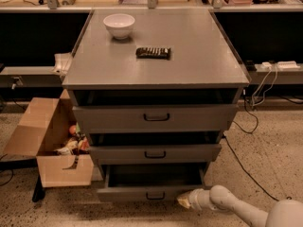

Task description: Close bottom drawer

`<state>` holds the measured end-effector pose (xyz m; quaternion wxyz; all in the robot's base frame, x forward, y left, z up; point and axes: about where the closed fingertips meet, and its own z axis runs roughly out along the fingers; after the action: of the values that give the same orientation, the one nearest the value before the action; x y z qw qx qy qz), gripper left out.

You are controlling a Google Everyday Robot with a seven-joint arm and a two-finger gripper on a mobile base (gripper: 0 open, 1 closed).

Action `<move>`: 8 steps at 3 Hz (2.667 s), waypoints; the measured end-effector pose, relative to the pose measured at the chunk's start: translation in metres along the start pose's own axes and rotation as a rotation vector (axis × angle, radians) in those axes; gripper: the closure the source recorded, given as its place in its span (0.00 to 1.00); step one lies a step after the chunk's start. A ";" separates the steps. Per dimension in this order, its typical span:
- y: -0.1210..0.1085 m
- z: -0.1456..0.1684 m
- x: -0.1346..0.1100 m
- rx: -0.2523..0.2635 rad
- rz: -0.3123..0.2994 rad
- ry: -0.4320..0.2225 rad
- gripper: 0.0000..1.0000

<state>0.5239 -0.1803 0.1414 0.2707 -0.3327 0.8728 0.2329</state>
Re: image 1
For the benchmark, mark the grey top drawer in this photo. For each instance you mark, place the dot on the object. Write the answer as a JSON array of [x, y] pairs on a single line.
[[167, 118]]

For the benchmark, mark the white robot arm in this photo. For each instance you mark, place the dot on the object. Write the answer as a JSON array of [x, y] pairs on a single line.
[[286, 213]]

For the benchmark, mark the open cardboard box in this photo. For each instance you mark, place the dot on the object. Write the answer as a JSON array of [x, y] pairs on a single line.
[[43, 128]]

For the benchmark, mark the dark snack bar wrapper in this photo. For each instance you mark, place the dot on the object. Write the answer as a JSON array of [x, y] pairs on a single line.
[[153, 53]]

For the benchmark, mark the grey drawer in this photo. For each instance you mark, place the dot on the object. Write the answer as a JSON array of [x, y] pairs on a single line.
[[161, 154], [151, 182], [167, 118]]

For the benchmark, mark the grey drawer cabinet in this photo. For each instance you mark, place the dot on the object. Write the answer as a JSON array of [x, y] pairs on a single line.
[[202, 70]]

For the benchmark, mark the crumpled white plastic bag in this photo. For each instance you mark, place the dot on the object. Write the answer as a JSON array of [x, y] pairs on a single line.
[[62, 63]]

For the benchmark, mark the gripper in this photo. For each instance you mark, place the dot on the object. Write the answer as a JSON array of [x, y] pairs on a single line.
[[196, 199]]

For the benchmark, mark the white power strip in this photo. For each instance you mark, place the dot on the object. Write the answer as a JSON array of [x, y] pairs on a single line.
[[287, 65]]

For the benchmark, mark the colourful toys in box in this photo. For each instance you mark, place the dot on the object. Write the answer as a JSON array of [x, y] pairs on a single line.
[[77, 144]]

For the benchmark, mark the white ceramic bowl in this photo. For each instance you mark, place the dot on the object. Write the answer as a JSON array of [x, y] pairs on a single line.
[[119, 25]]

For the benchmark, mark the grey bottom drawer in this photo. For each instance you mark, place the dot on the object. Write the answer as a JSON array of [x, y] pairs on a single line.
[[151, 182]]

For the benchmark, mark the grey middle drawer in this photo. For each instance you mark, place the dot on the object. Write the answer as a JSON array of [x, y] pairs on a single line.
[[161, 154]]

